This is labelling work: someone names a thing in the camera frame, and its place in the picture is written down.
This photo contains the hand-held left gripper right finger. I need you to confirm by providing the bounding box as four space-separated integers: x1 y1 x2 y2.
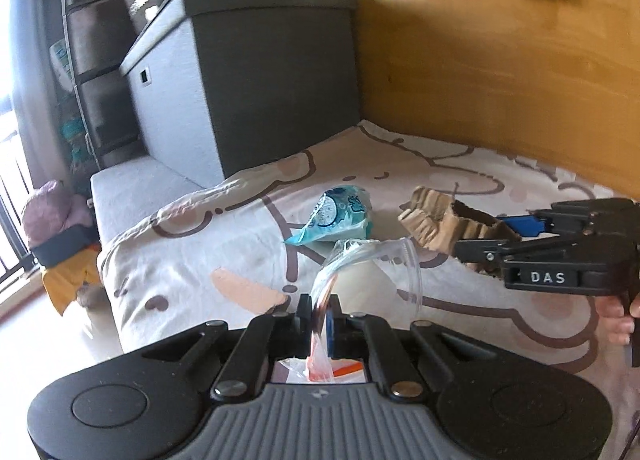
326 295 505 402

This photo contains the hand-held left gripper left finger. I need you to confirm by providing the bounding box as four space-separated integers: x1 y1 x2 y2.
141 293 314 402

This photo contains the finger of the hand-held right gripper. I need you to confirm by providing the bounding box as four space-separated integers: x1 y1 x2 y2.
452 238 551 282
500 198 640 241

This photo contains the clear plastic bag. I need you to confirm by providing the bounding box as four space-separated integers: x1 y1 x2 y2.
277 238 426 384

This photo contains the torn corrugated cardboard piece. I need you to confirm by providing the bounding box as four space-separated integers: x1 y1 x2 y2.
398 186 523 273

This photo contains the person's right hand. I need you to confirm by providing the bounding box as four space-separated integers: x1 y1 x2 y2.
597 290 640 346

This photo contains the blue snack packet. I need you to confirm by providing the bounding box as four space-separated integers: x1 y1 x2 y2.
284 183 375 246

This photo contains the cartoon printed blanket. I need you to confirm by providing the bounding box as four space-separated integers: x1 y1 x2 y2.
97 120 640 460

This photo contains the wooden headboard panel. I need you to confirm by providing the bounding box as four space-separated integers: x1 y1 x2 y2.
354 0 640 202

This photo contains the grey mattress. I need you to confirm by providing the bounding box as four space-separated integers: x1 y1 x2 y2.
90 155 207 243

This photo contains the grey fabric storage box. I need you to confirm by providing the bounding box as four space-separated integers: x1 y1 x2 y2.
119 0 361 188

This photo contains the yellow cloth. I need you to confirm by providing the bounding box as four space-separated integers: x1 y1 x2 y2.
42 245 104 317

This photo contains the dark blue cloth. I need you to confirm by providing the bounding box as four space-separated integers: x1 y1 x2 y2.
32 225 101 269

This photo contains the pink plush toy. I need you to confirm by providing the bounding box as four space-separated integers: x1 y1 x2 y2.
22 180 96 247

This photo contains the teal patterned cloth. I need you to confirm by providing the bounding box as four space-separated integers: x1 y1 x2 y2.
59 112 97 172

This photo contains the black balcony railing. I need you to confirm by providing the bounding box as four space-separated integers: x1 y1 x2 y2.
0 105 37 287

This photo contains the dark fabric drawer unit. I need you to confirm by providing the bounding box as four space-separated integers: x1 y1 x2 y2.
60 0 147 172

